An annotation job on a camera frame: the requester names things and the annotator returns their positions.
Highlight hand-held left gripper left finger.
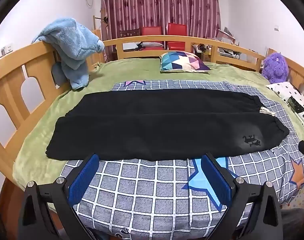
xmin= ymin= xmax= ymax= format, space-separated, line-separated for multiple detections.
xmin=18 ymin=153 xmax=102 ymax=240

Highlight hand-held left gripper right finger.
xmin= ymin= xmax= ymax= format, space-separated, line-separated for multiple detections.
xmin=201 ymin=152 xmax=284 ymax=240

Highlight black pants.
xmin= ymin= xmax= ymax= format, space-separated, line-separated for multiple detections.
xmin=45 ymin=89 xmax=290 ymax=162

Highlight black patterned phone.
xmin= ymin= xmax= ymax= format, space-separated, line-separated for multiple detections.
xmin=287 ymin=96 xmax=304 ymax=114

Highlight green bed sheet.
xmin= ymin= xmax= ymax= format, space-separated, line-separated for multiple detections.
xmin=13 ymin=58 xmax=304 ymax=210

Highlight grey checked star quilt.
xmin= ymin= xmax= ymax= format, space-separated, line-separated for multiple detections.
xmin=59 ymin=79 xmax=304 ymax=240

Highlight white flowered pillow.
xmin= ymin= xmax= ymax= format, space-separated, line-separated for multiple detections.
xmin=265 ymin=81 xmax=304 ymax=135

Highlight purple plush toy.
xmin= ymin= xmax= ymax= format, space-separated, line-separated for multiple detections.
xmin=261 ymin=52 xmax=290 ymax=84

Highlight colourful geometric pillow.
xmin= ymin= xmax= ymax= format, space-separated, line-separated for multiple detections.
xmin=159 ymin=51 xmax=211 ymax=73

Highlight white appliance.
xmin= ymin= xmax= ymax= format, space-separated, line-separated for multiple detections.
xmin=218 ymin=46 xmax=241 ymax=60

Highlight small cardboard box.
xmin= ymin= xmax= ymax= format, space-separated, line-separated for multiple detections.
xmin=196 ymin=44 xmax=213 ymax=62

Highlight light blue fleece blanket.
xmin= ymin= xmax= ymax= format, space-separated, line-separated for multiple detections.
xmin=32 ymin=17 xmax=105 ymax=90

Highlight pile of cardboard boxes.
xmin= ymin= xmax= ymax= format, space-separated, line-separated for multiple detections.
xmin=216 ymin=27 xmax=236 ymax=42

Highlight dark wooden chair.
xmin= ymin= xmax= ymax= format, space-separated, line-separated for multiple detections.
xmin=119 ymin=29 xmax=140 ymax=40

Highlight red chair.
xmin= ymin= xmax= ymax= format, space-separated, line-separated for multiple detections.
xmin=141 ymin=26 xmax=165 ymax=52
xmin=166 ymin=22 xmax=188 ymax=51

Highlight wooden coat stand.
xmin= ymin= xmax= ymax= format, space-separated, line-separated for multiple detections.
xmin=93 ymin=9 xmax=110 ymax=63

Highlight maroon striped curtain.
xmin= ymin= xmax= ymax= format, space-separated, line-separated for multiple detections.
xmin=100 ymin=0 xmax=221 ymax=62

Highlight wooden bed frame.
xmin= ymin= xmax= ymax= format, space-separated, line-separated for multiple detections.
xmin=0 ymin=34 xmax=304 ymax=240

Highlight white wall switch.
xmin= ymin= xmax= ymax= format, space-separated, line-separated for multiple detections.
xmin=0 ymin=44 xmax=14 ymax=56

